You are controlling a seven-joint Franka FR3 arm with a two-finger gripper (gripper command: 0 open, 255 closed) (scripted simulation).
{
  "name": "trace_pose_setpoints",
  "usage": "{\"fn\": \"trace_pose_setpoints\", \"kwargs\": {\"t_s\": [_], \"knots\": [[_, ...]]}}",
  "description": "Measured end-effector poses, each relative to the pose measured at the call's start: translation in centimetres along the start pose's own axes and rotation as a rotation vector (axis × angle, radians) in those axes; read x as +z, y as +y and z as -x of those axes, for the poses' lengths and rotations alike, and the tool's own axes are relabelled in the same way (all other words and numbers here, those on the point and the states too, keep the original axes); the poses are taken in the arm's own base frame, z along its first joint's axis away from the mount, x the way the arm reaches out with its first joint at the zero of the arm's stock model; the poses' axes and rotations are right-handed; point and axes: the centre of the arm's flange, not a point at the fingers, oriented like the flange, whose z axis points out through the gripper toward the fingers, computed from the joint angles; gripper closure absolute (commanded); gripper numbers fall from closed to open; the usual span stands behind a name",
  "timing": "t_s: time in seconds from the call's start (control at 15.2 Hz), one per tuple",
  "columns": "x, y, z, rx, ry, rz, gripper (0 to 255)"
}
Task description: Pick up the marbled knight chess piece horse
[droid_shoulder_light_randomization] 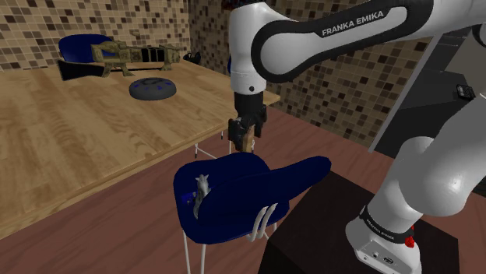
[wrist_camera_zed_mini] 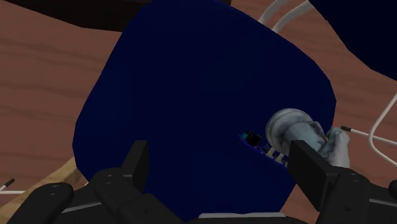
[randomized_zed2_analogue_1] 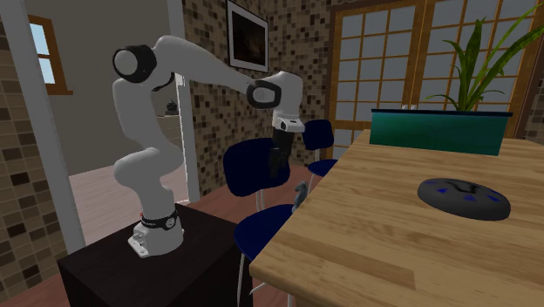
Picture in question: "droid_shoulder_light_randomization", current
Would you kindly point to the blue chair with white legs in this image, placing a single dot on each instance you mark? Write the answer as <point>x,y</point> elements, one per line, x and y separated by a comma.
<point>243,193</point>
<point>78,47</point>

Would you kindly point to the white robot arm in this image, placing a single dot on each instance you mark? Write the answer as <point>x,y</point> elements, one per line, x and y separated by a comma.
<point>425,178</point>

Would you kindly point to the wooden table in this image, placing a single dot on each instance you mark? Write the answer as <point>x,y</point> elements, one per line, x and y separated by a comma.
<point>76,125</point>

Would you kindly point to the dark robot stand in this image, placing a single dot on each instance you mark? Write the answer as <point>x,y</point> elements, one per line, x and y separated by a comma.
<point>322,227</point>

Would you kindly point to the grey round disc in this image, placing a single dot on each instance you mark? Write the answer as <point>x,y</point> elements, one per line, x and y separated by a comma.
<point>152,90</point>

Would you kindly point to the small black box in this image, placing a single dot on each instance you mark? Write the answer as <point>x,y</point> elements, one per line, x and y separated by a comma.
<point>466,92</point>

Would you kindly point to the grey mouse figure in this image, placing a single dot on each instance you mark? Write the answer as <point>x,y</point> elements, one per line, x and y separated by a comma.
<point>202,186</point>

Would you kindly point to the small black object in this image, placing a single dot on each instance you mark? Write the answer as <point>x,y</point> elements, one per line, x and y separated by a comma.
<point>192,57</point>

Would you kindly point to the olive and black toy gun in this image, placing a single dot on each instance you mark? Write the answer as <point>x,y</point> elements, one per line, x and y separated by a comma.
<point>125,55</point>

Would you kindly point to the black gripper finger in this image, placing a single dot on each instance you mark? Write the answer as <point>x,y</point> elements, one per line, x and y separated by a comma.
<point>236,134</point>
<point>260,121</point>

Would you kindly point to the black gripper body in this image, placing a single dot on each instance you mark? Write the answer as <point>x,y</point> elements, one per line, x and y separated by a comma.
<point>248,106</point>

